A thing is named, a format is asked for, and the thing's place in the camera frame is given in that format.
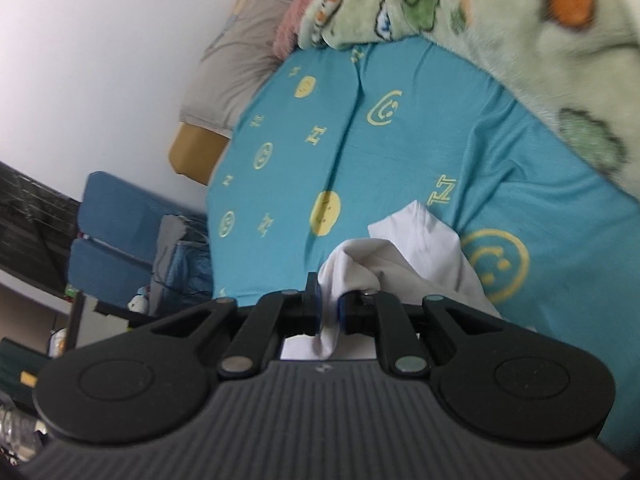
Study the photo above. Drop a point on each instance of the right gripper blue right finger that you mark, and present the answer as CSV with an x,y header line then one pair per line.
x,y
382,316

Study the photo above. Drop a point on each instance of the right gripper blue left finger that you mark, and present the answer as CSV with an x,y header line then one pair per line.
x,y
258,332

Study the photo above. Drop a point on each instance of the white t-shirt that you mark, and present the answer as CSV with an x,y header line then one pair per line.
x,y
400,264

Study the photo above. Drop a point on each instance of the blue folding chair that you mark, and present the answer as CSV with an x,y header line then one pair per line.
x,y
118,226

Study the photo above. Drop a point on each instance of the grey cloth on chair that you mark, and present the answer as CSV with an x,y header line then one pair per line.
x,y
182,268

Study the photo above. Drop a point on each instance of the small plush toy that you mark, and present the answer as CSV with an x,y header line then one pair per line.
x,y
139,303

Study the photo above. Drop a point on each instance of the teal patterned bed sheet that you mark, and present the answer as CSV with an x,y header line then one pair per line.
x,y
407,142

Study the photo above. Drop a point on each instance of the yellow headboard cushion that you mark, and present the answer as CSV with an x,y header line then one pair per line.
x,y
196,152

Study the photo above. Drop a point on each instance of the grey pillow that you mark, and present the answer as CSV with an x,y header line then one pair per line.
x,y
233,69

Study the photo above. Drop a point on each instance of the dark window grille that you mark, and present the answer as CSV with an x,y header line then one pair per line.
x,y
38,226

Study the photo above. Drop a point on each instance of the pink fluffy blanket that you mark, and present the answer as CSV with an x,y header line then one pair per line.
x,y
287,32

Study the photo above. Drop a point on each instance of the green cartoon fleece blanket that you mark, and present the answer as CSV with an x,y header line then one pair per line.
x,y
574,64

